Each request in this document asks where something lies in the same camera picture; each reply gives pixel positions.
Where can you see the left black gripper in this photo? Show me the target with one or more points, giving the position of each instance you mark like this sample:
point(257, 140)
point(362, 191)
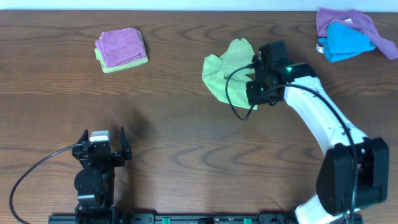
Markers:
point(101, 156)

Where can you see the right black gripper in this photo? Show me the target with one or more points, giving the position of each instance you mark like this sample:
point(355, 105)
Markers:
point(252, 93)

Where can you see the light green microfiber cloth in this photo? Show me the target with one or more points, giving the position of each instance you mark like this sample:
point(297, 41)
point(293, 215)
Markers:
point(226, 76)

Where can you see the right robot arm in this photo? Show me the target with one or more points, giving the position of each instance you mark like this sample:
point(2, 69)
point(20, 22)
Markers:
point(355, 169)

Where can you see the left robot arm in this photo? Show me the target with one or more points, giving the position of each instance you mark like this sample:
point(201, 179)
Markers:
point(95, 182)

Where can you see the folded green cloth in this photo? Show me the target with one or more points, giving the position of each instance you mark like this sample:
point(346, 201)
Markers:
point(124, 65)

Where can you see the crumpled blue cloth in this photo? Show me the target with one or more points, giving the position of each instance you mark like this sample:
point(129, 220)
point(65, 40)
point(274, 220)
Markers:
point(343, 42)

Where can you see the crumpled purple cloth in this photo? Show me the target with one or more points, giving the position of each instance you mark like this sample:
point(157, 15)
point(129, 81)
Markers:
point(358, 21)

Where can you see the folded purple cloth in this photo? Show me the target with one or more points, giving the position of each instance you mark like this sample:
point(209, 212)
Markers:
point(121, 46)

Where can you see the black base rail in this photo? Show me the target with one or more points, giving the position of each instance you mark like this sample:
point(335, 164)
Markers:
point(148, 218)

